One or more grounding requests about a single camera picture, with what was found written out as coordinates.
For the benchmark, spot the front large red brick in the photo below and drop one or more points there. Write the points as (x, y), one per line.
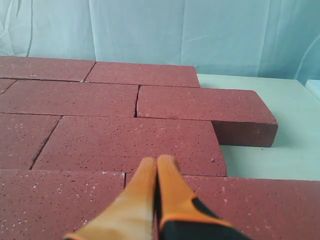
(144, 74)

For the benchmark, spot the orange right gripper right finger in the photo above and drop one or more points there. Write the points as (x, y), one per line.
(181, 215)

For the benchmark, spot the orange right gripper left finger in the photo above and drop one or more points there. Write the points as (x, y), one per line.
(131, 214)

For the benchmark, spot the bottom left back brick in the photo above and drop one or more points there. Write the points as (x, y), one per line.
(263, 209)

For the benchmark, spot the third row red brick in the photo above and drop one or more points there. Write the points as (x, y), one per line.
(69, 99)

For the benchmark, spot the right second row brick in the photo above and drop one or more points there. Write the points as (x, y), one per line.
(22, 137)

